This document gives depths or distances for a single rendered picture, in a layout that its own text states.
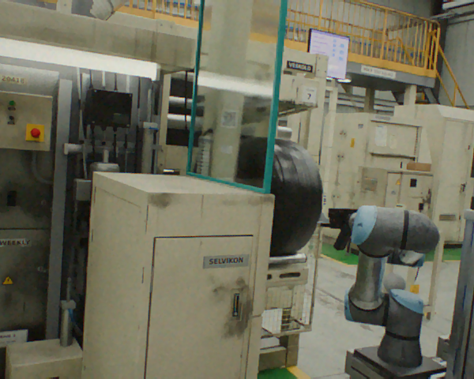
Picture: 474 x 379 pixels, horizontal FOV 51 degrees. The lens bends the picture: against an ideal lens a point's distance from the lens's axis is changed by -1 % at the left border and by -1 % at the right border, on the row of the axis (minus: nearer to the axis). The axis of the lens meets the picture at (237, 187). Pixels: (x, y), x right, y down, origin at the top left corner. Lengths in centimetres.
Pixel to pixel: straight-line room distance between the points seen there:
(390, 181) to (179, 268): 561
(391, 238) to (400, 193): 551
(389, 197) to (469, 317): 508
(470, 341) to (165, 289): 102
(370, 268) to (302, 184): 67
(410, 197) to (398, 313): 536
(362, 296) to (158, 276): 71
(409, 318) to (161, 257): 88
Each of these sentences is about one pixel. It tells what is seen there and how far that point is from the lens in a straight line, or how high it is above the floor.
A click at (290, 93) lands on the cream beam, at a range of 263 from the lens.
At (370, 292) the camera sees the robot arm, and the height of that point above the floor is 97.
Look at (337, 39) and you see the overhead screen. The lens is 658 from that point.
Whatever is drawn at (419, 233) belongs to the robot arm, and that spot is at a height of 121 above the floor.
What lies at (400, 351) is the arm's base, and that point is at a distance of 183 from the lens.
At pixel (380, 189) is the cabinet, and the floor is 96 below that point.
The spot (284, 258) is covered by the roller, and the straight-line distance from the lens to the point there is 229.
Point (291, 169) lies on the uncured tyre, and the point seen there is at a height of 132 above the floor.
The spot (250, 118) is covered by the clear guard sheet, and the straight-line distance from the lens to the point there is 156.
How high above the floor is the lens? 141
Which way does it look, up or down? 5 degrees down
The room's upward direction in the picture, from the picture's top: 5 degrees clockwise
